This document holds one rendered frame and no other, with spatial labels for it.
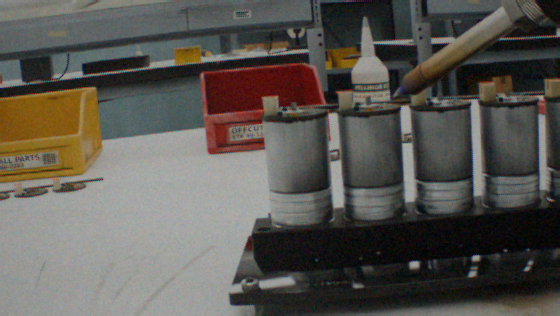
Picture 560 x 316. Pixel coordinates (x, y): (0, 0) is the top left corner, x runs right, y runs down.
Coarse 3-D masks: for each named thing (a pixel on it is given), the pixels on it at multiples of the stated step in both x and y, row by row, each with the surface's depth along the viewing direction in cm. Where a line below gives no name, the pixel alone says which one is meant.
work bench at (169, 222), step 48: (144, 144) 67; (192, 144) 64; (336, 144) 58; (48, 192) 48; (96, 192) 47; (144, 192) 46; (192, 192) 44; (240, 192) 43; (336, 192) 41; (480, 192) 38; (0, 240) 36; (48, 240) 35; (96, 240) 35; (144, 240) 34; (192, 240) 34; (240, 240) 33; (0, 288) 28; (48, 288) 28; (96, 288) 28; (144, 288) 28; (192, 288) 27; (480, 288) 24; (528, 288) 24
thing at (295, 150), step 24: (264, 120) 27; (288, 120) 26; (312, 120) 27; (288, 144) 27; (312, 144) 27; (288, 168) 27; (312, 168) 27; (288, 192) 27; (312, 192) 27; (288, 216) 27; (312, 216) 27
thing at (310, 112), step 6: (282, 108) 28; (288, 108) 28; (312, 108) 28; (276, 114) 27; (282, 114) 27; (288, 114) 27; (300, 114) 27; (306, 114) 27; (312, 114) 27; (318, 114) 27; (324, 114) 27; (270, 120) 27; (276, 120) 26; (282, 120) 26
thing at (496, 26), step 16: (512, 0) 20; (528, 0) 20; (496, 16) 21; (512, 16) 21; (528, 16) 20; (544, 16) 20; (480, 32) 22; (496, 32) 22; (528, 32) 21; (448, 48) 23; (464, 48) 22; (480, 48) 22; (432, 64) 24; (448, 64) 23; (416, 80) 24; (432, 80) 24
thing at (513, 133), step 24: (504, 96) 27; (480, 120) 27; (504, 120) 26; (528, 120) 26; (480, 144) 27; (504, 144) 26; (528, 144) 26; (504, 168) 26; (528, 168) 26; (504, 192) 27; (528, 192) 26
